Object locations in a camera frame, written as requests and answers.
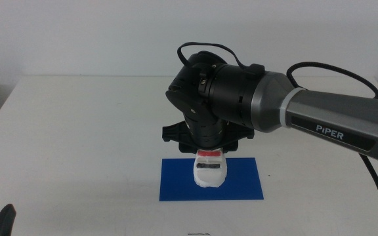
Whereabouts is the blue rectangular mat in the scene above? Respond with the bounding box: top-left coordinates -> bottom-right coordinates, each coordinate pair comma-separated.
159,157 -> 264,202

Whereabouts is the thin black looped cable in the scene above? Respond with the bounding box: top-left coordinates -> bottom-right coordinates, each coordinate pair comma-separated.
177,41 -> 266,77

